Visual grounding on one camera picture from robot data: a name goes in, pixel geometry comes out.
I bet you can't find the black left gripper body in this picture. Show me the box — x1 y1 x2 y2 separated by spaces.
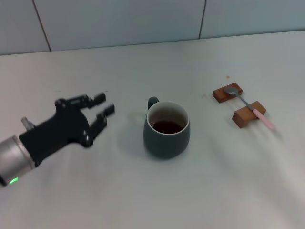
19 97 94 167

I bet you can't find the grey ceramic mug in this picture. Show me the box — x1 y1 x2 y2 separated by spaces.
143 96 191 160

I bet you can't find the pink handled metal spoon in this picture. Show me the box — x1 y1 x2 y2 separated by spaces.
223 87 276 131

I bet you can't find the silver left connector plug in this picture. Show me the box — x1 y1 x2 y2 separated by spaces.
20 116 34 132

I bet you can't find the dark flat wooden block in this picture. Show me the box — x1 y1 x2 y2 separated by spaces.
212 82 244 104

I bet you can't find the light brown wooden block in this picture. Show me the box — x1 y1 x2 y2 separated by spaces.
232 101 267 129

